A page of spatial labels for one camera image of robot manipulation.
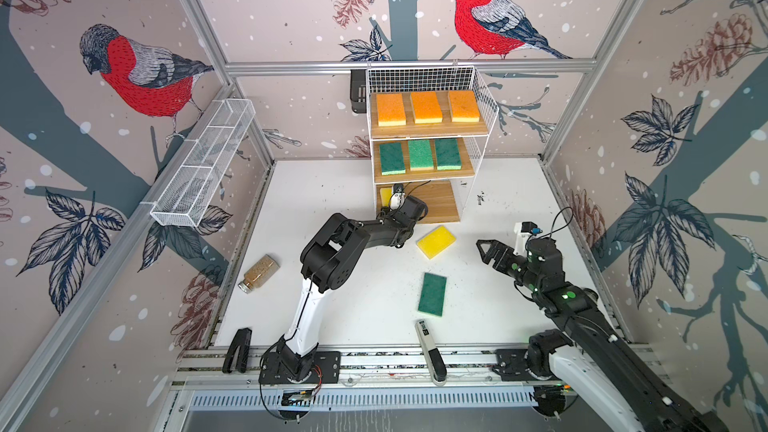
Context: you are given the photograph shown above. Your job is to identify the glass spice jar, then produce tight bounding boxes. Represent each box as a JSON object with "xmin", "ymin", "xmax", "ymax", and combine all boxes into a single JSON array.
[{"xmin": 237, "ymin": 254, "xmax": 280, "ymax": 294}]

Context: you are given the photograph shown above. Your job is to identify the white black handheld scanner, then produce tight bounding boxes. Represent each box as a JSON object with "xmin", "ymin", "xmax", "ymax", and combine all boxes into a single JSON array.
[{"xmin": 415, "ymin": 319, "xmax": 447, "ymax": 386}]

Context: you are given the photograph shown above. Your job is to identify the light green sponge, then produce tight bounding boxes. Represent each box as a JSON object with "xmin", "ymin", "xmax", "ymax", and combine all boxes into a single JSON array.
[{"xmin": 408, "ymin": 139, "xmax": 434, "ymax": 172}]

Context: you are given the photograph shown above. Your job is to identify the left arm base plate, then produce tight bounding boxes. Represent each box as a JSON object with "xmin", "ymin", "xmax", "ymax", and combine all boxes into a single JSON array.
[{"xmin": 259, "ymin": 351, "xmax": 341, "ymax": 385}]

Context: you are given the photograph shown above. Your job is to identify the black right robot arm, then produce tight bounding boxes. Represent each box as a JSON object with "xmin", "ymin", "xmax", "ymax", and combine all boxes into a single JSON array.
[{"xmin": 476, "ymin": 237, "xmax": 727, "ymax": 431}]

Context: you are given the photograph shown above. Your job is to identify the dark green sponge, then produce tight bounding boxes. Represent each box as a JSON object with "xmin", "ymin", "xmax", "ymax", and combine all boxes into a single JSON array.
[
  {"xmin": 417, "ymin": 273, "xmax": 447, "ymax": 317},
  {"xmin": 434, "ymin": 138, "xmax": 462, "ymax": 171},
  {"xmin": 379, "ymin": 142, "xmax": 406, "ymax": 176}
]

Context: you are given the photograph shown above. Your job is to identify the white wire wooden shelf unit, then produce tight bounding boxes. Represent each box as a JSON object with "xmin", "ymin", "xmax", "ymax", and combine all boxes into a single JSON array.
[{"xmin": 365, "ymin": 65, "xmax": 499, "ymax": 224}]

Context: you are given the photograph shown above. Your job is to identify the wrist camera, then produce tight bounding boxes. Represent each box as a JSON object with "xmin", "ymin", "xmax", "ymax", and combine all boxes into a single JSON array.
[
  {"xmin": 514, "ymin": 221, "xmax": 542, "ymax": 255},
  {"xmin": 388, "ymin": 189, "xmax": 406, "ymax": 210}
]

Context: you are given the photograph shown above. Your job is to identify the white wire wall basket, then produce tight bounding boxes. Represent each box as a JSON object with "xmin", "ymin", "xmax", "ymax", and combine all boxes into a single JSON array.
[{"xmin": 150, "ymin": 98, "xmax": 255, "ymax": 227}]

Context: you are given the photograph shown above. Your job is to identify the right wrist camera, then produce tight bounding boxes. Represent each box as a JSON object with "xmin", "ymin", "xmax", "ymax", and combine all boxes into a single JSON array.
[{"xmin": 514, "ymin": 221, "xmax": 542, "ymax": 255}]

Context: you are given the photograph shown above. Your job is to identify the orange sponge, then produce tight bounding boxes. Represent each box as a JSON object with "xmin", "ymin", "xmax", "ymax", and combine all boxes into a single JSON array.
[
  {"xmin": 376, "ymin": 93, "xmax": 407, "ymax": 127},
  {"xmin": 410, "ymin": 91, "xmax": 443, "ymax": 125},
  {"xmin": 448, "ymin": 90, "xmax": 481, "ymax": 123}
]

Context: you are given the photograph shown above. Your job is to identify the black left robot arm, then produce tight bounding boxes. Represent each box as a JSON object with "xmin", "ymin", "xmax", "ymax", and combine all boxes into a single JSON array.
[{"xmin": 275, "ymin": 196, "xmax": 428, "ymax": 381}]

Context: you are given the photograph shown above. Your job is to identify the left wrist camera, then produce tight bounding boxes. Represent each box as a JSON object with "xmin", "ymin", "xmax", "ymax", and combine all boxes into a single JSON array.
[{"xmin": 388, "ymin": 189, "xmax": 406, "ymax": 210}]

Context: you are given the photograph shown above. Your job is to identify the yellow sponge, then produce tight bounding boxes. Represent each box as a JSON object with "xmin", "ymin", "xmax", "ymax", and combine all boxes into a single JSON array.
[
  {"xmin": 416, "ymin": 225, "xmax": 456, "ymax": 260},
  {"xmin": 379, "ymin": 186, "xmax": 393, "ymax": 208}
]

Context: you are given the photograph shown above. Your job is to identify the black stapler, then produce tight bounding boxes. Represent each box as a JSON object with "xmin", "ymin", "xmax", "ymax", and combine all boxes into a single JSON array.
[{"xmin": 221, "ymin": 327, "xmax": 252, "ymax": 374}]

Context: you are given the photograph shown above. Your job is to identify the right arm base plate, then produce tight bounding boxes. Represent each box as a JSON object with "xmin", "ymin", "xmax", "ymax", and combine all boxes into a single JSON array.
[{"xmin": 491, "ymin": 348, "xmax": 535, "ymax": 382}]

